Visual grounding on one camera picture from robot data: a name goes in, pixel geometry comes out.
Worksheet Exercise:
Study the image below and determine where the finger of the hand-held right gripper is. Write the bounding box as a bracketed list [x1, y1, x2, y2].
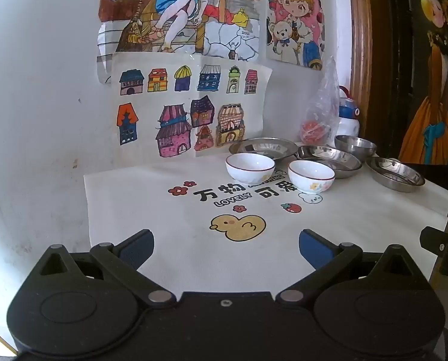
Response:
[420, 226, 448, 257]

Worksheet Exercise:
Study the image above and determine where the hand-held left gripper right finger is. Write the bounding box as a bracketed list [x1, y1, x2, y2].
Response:
[276, 229, 423, 307]

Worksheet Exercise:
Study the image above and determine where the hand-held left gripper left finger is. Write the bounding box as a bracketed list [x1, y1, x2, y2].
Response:
[39, 229, 176, 307]

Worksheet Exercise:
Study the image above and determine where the white floral bowl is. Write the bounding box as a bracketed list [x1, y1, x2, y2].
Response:
[287, 160, 336, 195]

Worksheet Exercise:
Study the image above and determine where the medium steel plate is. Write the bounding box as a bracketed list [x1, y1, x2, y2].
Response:
[364, 157, 426, 193]
[296, 144, 363, 179]

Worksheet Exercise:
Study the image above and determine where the white bowl red rim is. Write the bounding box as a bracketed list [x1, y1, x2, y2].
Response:
[225, 153, 276, 183]

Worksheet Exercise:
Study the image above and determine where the steel bowl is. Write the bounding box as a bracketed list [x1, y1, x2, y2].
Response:
[334, 134, 378, 162]

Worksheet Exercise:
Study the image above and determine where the large steel plate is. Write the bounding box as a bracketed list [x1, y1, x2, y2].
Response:
[228, 137, 299, 160]

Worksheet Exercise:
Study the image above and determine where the white printed table cloth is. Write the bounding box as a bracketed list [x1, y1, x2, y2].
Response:
[83, 141, 448, 303]

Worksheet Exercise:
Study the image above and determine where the red crumpled object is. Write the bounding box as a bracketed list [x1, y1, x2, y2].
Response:
[300, 119, 331, 144]

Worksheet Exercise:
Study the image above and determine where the dark orange dress poster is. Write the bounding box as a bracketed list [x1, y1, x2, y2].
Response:
[397, 0, 448, 166]

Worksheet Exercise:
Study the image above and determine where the white bottle blue lid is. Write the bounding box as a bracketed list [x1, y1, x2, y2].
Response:
[337, 86, 362, 140]

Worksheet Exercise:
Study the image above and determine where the coloured houses drawing paper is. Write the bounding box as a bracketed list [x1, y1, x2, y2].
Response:
[111, 53, 273, 159]

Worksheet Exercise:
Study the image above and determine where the clear plastic bag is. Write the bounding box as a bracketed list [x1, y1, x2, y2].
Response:
[299, 56, 342, 147]

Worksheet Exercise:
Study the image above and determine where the cartoon child bear poster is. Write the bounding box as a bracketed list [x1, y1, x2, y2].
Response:
[265, 0, 327, 71]

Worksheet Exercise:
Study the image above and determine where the brown wooden frame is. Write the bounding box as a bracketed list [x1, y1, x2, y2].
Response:
[347, 0, 402, 159]

